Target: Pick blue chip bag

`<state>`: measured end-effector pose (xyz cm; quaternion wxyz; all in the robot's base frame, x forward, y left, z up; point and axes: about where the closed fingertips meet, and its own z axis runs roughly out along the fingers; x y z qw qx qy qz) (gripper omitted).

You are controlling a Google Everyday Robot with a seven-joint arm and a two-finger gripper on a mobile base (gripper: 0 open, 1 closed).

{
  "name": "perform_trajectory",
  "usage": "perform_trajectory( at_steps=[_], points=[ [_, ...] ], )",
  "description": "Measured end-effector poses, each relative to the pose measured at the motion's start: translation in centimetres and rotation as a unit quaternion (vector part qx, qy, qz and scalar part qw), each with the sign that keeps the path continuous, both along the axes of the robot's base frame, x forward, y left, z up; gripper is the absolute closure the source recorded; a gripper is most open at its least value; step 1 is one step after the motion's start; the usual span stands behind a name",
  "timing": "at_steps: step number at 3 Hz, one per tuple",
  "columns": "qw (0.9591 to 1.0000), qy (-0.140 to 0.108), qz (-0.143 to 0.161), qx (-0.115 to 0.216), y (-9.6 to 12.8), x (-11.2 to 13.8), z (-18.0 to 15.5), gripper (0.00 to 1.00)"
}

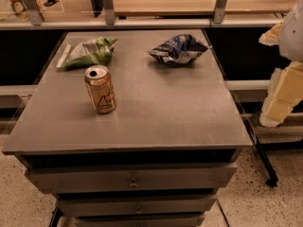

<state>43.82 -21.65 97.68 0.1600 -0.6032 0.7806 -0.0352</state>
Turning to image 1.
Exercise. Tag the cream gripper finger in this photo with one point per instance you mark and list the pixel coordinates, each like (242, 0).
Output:
(272, 36)
(285, 91)

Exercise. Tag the blue chip bag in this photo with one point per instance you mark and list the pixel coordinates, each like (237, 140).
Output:
(180, 49)

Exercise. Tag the green chip bag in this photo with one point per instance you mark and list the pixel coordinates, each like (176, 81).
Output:
(98, 51)

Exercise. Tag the black metal table leg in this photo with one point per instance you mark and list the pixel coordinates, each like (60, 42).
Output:
(273, 179)

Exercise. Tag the top cabinet drawer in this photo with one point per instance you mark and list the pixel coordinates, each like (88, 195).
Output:
(87, 179)

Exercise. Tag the cabinet drawer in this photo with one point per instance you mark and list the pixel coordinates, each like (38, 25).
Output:
(137, 205)
(166, 220)
(87, 179)

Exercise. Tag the grey drawer cabinet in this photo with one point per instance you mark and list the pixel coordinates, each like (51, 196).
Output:
(163, 116)

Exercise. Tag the gold soda can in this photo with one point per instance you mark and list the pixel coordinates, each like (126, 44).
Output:
(100, 88)

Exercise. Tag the middle cabinet drawer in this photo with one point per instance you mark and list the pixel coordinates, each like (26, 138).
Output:
(137, 205)

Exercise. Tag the bottom cabinet drawer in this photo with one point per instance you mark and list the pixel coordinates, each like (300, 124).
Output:
(166, 220)

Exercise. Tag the small black object on shelf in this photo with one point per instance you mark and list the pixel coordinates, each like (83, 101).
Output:
(50, 3)

